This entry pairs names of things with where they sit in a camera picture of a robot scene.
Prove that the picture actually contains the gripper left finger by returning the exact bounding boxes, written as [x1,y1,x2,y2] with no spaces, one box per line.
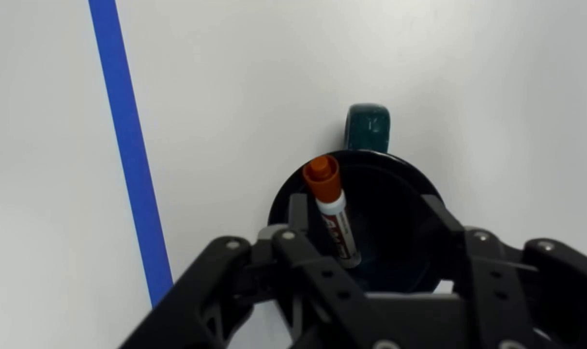
[118,193,371,349]

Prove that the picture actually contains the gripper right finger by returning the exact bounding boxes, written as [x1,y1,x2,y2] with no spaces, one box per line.
[421,194,587,349]

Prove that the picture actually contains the orange capped marker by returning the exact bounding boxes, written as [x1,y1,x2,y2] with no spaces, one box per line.
[302,155,362,269]

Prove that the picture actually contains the dark teal mug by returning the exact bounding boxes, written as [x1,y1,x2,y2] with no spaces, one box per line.
[267,103,455,294]

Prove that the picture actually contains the blue tape strip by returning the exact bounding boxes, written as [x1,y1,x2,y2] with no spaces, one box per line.
[88,0,174,308]

